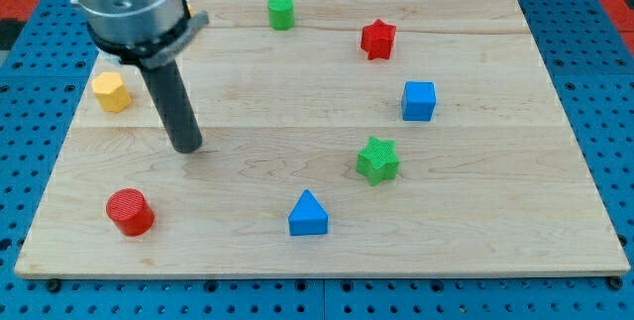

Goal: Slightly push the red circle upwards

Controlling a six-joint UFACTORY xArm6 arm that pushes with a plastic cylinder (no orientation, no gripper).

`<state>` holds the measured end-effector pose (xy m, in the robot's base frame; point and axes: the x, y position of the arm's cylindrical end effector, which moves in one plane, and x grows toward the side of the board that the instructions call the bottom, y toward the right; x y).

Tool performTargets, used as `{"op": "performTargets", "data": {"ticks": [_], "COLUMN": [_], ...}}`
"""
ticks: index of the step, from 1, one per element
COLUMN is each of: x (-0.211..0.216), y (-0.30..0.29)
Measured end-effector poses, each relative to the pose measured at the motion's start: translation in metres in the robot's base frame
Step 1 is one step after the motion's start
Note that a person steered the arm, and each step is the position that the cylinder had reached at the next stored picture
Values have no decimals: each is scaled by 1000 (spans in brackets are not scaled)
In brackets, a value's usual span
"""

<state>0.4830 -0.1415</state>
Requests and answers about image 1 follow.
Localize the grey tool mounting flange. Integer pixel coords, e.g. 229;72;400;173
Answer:
88;0;209;69

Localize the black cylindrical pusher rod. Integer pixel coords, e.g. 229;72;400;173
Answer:
141;61;202;154

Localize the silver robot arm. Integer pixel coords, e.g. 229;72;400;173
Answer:
70;0;209;154

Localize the yellow hexagon block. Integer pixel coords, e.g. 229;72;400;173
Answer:
91;72;133;113

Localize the red cylinder block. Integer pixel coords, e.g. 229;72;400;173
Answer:
106;188;155;237

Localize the green cylinder block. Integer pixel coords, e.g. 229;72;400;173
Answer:
267;0;294;31

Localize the wooden board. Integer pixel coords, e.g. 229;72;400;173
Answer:
15;0;630;279

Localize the blue triangle block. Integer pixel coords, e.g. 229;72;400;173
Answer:
287;189;329;236

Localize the red star block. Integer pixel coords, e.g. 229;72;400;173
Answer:
361;19;396;59

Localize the green star block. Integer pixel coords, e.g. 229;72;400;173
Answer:
356;136;399;186

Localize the blue cube block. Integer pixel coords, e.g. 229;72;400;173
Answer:
401;81;437;122

